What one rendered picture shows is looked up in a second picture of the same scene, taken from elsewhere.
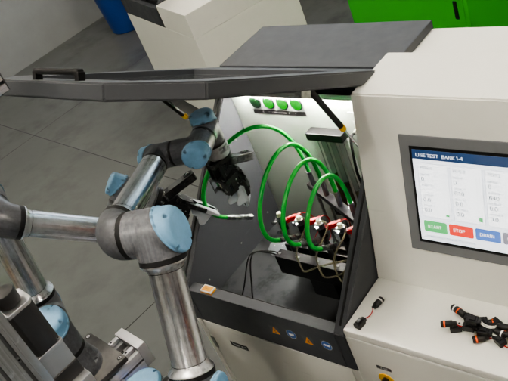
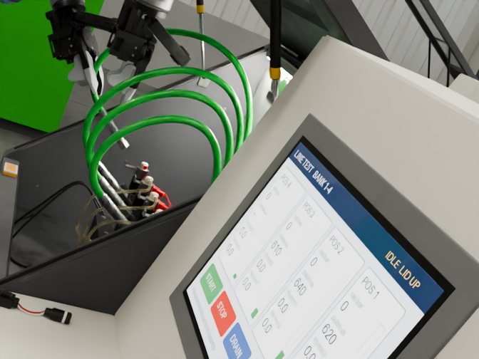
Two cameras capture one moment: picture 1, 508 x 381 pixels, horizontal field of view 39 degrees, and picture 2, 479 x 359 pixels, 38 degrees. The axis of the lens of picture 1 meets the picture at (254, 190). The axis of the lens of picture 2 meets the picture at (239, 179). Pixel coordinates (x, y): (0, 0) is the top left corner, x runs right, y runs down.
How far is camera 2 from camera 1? 1.28 m
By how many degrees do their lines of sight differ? 23
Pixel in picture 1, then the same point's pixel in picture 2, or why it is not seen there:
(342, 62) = not seen: hidden behind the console
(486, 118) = (419, 137)
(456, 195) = (271, 248)
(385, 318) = (31, 330)
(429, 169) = (286, 185)
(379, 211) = (197, 219)
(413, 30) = not seen: outside the picture
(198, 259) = (49, 149)
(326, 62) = not seen: hidden behind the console
